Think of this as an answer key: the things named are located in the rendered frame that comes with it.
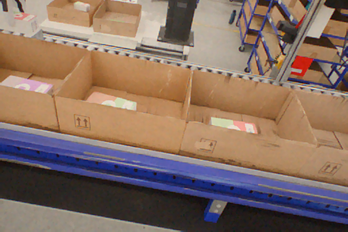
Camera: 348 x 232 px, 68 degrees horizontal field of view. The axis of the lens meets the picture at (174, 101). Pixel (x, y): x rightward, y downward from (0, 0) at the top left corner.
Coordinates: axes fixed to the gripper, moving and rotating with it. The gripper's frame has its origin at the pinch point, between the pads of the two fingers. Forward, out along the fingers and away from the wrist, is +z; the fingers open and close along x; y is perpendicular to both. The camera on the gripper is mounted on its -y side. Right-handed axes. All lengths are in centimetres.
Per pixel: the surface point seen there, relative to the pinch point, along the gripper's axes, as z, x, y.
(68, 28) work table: 41, -79, 22
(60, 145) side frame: 24.5, 27.3, -23.0
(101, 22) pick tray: 33, -82, 1
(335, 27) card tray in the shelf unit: 17, -110, -159
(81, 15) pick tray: 33, -86, 16
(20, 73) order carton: 26.5, -5.7, 8.6
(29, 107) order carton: 17.1, 21.2, -11.7
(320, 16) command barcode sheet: 0, -68, -124
